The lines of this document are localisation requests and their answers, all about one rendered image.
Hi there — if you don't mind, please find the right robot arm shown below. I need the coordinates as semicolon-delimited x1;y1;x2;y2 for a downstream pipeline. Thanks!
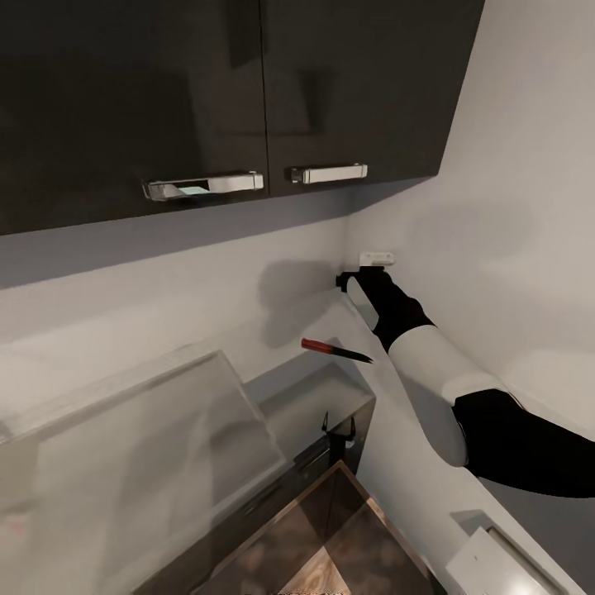
336;252;595;595

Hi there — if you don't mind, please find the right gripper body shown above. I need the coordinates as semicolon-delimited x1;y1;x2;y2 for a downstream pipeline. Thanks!
340;272;356;292

